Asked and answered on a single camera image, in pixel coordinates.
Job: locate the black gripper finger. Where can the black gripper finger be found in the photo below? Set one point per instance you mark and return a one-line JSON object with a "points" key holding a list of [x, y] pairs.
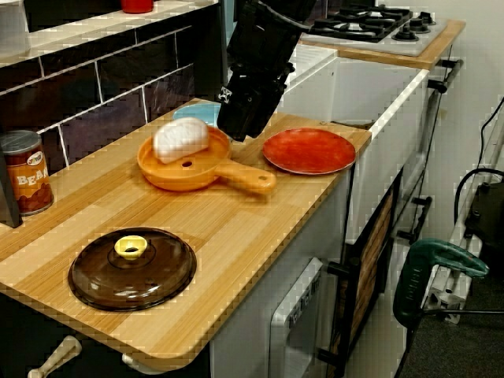
{"points": [[264, 110], [236, 106]]}

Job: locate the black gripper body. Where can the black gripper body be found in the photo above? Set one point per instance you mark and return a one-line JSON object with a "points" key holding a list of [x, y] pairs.
{"points": [[260, 47]]}

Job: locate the salmon nigiri sushi toy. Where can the salmon nigiri sushi toy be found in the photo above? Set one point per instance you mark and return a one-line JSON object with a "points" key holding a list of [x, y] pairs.
{"points": [[179, 138]]}

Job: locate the orange toy frying pan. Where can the orange toy frying pan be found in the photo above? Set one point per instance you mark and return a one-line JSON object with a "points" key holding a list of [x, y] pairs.
{"points": [[177, 177]]}

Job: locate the brown lid with yellow knob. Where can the brown lid with yellow knob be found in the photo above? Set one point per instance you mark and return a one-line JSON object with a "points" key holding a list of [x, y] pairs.
{"points": [[134, 283]]}

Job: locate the teal plastic bin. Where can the teal plastic bin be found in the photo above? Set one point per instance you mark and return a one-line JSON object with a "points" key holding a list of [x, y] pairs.
{"points": [[227, 21]]}

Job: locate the light blue bowl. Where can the light blue bowl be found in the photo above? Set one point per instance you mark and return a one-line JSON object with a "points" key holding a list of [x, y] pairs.
{"points": [[193, 114]]}

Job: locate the red plate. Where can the red plate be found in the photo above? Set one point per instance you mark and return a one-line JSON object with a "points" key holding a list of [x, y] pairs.
{"points": [[311, 151]]}

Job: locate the white toy sink unit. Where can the white toy sink unit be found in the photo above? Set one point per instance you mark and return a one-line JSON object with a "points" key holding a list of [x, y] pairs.
{"points": [[354, 86]]}

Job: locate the red sauce bottle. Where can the red sauce bottle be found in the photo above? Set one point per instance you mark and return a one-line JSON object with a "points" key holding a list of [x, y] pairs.
{"points": [[138, 6]]}

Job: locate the toy gas stove top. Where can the toy gas stove top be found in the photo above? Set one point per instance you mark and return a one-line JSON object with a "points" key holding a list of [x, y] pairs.
{"points": [[409, 43]]}

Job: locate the grey dishwasher panel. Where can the grey dishwasher panel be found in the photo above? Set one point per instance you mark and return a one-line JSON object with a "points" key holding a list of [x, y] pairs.
{"points": [[299, 315]]}

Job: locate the toy beans can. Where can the toy beans can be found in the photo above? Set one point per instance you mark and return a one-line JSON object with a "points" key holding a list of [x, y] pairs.
{"points": [[29, 177]]}

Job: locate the green power tool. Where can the green power tool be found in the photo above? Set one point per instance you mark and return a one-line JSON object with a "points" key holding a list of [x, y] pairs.
{"points": [[413, 275]]}

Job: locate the aluminium extrusion piece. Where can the aluminium extrusion piece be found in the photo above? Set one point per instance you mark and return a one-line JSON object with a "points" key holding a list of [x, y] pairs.
{"points": [[441, 300]]}

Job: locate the white round knob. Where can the white round knob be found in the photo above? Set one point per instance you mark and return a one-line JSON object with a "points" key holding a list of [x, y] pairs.
{"points": [[136, 360]]}

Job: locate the dark grey cabinet post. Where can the dark grey cabinet post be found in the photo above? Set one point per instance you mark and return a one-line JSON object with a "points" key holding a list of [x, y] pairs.
{"points": [[208, 59]]}

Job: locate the wooden door with black frame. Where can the wooden door with black frame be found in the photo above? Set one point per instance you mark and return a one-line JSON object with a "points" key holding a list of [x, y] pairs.
{"points": [[374, 252]]}

